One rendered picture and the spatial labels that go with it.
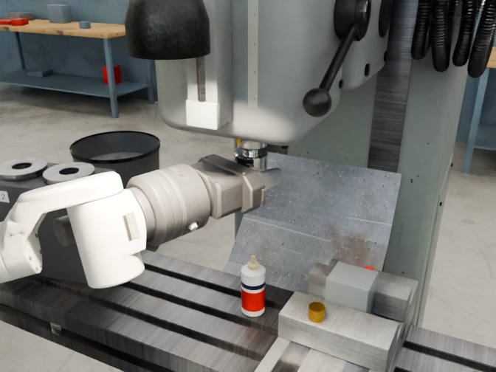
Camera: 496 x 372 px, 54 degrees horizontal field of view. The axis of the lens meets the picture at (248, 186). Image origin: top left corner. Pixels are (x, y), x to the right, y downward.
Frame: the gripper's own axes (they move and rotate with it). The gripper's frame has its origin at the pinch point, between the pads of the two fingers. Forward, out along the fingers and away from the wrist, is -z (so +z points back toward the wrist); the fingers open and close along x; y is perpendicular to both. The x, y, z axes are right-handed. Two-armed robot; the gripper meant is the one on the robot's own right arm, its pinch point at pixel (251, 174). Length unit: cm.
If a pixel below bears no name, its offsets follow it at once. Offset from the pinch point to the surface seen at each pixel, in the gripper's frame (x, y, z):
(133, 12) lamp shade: -10.2, -23.6, 22.9
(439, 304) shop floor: 32, 122, -158
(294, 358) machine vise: -15.0, 19.8, 5.9
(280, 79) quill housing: -10.5, -16.0, 5.7
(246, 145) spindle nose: -1.2, -5.2, 2.1
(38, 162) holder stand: 43.3, 7.1, 14.4
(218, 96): -6.3, -14.2, 11.1
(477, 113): 99, 71, -327
